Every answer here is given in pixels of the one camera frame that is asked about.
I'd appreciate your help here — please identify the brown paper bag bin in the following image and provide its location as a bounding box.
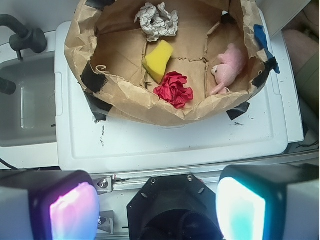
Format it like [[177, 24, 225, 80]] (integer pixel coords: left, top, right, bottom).
[[64, 0, 274, 127]]

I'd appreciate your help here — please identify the yellow green sponge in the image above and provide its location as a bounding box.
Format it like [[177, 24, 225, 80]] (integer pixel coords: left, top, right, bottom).
[[142, 40, 174, 84]]

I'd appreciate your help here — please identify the crumpled red paper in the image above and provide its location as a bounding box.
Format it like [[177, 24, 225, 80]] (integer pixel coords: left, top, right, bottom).
[[153, 71, 194, 109]]

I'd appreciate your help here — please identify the grey sink basin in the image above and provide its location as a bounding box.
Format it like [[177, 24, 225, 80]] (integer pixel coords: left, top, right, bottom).
[[0, 52, 57, 147]]

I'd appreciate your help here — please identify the blue tape strip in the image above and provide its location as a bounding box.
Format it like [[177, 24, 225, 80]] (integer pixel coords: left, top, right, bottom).
[[253, 24, 281, 74]]

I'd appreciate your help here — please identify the crumpled white paper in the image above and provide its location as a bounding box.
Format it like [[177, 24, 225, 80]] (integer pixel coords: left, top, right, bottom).
[[134, 2, 179, 43]]

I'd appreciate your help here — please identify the dark grey faucet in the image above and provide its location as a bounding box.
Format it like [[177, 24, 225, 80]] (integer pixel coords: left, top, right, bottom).
[[0, 14, 48, 61]]

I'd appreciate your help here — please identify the white plastic bin lid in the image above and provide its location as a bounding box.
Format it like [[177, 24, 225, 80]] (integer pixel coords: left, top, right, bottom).
[[55, 22, 304, 174]]

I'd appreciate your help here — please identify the black octagonal mount plate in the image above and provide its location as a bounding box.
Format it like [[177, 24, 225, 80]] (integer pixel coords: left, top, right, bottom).
[[127, 173, 224, 240]]

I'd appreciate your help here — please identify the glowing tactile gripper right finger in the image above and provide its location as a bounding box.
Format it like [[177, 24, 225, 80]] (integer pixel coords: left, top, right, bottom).
[[215, 163, 320, 240]]

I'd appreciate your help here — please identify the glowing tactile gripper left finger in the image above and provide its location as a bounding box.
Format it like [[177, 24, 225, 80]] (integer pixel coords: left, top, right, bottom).
[[0, 170, 100, 240]]

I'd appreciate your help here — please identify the pink plush bunny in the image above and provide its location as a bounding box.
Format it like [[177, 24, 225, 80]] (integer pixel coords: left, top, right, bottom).
[[210, 43, 247, 95]]

